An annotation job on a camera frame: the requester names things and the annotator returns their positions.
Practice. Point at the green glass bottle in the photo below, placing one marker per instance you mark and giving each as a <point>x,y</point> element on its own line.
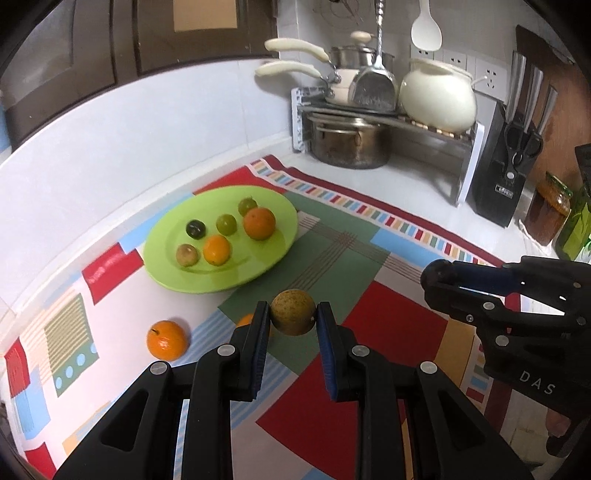
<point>575,226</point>

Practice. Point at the wooden bead trivet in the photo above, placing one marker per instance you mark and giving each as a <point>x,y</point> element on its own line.
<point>438,131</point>

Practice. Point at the green plate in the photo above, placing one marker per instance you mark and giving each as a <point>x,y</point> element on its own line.
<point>258,263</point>

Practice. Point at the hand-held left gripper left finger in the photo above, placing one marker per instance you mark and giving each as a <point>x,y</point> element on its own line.
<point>261,350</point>

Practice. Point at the colourful patchwork cloth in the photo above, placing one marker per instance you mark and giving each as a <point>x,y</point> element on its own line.
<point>406,332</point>

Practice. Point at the metal spatula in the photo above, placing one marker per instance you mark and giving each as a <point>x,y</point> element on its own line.
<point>371,90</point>

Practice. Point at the black kitchen scissors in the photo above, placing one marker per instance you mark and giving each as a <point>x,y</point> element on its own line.
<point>521,145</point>

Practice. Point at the metal pot rack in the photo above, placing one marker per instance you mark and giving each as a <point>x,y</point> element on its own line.
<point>466,166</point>

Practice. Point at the brown wooden cutting board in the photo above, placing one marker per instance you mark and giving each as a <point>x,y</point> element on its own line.
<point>565,92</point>

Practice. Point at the white blue pump bottle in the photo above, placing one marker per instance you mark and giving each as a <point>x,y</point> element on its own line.
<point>3,131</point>

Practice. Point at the jar of orange sauce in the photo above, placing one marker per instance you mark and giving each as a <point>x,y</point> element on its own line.
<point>547,212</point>

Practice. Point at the brown window frame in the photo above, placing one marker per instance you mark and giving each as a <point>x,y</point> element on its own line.
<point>138,46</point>

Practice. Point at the white cloth under jar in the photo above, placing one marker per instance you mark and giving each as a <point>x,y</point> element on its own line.
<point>528,230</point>

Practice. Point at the large orange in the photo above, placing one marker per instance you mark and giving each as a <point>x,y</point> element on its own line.
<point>259,224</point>

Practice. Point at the round orange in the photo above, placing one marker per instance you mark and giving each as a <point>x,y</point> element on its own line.
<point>244,319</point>

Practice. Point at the oval orange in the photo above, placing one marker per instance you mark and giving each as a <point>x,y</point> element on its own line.
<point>217,249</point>

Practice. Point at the white wall socket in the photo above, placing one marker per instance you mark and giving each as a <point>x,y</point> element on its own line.
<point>494,74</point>
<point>455,56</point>

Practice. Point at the cream saucepan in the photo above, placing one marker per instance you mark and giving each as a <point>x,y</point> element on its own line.
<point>295,69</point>

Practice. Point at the steel pot with lid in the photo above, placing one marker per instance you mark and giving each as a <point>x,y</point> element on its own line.
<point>351,57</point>

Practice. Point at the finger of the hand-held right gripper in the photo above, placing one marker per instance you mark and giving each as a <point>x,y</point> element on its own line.
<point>496,277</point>
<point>461,304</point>

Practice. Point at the cardboard sheet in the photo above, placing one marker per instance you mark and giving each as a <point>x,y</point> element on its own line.
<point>194,14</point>

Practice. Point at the small orange with stem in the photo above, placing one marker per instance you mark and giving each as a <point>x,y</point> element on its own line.
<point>167,341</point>

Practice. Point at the white ceramic pot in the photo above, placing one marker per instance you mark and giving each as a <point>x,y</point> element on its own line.
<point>436,99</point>

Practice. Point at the white rice spoon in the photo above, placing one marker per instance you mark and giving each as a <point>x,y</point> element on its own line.
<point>425,32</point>

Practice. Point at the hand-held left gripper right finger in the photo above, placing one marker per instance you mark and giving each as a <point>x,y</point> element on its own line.
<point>325,350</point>

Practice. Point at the large steel pot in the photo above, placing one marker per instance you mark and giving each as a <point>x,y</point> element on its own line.
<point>346,143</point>

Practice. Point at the brown speckled round fruit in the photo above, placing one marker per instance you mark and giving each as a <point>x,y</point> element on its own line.
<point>293,318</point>
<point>187,255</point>

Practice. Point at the dark purple plum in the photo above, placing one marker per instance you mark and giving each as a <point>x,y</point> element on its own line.
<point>195,229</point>
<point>437,272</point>

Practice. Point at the person's right hand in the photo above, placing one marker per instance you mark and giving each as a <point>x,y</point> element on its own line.
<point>557,424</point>

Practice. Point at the green round fruit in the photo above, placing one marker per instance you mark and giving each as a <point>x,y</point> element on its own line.
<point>248,205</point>
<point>226,224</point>

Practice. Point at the black knife block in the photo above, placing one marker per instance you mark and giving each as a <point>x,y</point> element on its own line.
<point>496,194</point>

